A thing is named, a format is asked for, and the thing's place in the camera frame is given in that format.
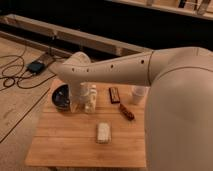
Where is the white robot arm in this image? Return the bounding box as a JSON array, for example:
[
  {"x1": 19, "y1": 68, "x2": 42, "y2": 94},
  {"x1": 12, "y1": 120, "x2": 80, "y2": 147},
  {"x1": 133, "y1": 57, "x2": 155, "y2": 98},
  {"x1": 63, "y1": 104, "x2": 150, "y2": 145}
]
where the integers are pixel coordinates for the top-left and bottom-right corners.
[{"x1": 57, "y1": 47, "x2": 213, "y2": 171}]

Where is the dark blue ceramic bowl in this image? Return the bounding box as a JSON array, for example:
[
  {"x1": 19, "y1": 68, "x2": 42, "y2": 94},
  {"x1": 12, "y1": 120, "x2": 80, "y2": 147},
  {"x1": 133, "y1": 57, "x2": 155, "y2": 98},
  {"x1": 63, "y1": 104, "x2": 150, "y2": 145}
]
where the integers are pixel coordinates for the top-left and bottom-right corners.
[{"x1": 52, "y1": 84, "x2": 70, "y2": 110}]

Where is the white ceramic cup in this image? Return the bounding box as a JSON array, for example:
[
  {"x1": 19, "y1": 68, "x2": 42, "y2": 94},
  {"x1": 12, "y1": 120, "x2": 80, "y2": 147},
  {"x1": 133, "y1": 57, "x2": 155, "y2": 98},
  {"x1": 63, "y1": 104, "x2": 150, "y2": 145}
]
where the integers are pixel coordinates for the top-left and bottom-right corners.
[{"x1": 132, "y1": 86, "x2": 147, "y2": 105}]

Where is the white plastic bottle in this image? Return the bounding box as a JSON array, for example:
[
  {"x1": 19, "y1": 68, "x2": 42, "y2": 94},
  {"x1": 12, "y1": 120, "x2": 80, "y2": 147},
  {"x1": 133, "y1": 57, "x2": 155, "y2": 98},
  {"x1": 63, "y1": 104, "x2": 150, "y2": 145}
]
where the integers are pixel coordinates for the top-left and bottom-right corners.
[{"x1": 85, "y1": 85, "x2": 97, "y2": 113}]

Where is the wooden table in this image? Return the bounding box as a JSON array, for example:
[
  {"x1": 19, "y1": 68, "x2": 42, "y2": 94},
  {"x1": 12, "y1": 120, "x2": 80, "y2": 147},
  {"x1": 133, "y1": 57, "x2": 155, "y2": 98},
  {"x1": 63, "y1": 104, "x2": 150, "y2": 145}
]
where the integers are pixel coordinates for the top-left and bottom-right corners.
[{"x1": 26, "y1": 84, "x2": 146, "y2": 168}]

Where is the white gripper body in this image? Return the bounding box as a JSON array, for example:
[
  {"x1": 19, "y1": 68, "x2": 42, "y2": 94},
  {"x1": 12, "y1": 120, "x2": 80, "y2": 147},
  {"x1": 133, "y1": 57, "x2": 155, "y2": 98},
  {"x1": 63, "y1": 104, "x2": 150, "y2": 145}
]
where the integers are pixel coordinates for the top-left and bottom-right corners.
[{"x1": 68, "y1": 82, "x2": 89, "y2": 113}]

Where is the dark chocolate bar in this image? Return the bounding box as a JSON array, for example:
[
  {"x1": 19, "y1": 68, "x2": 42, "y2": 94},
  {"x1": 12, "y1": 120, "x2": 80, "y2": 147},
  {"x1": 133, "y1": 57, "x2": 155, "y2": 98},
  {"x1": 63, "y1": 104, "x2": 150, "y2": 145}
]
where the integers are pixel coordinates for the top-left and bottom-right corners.
[{"x1": 109, "y1": 87, "x2": 120, "y2": 104}]

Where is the black floor cable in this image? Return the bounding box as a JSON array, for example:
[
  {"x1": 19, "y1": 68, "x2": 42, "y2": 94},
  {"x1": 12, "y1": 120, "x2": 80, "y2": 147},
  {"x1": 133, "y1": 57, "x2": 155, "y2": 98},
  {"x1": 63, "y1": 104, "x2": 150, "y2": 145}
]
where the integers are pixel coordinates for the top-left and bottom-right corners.
[{"x1": 0, "y1": 44, "x2": 73, "y2": 90}]

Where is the long wooden beam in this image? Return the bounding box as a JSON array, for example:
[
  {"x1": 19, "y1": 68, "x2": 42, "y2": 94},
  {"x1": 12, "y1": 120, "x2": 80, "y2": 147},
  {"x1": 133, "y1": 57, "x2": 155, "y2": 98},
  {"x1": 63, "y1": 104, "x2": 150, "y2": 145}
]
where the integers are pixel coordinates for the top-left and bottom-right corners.
[{"x1": 0, "y1": 14, "x2": 150, "y2": 56}]

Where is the blue power box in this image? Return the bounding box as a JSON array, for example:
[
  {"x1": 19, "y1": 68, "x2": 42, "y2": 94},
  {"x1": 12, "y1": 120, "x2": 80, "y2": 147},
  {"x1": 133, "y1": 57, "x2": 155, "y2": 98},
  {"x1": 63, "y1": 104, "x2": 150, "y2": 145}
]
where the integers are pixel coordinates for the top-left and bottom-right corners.
[{"x1": 27, "y1": 61, "x2": 45, "y2": 74}]

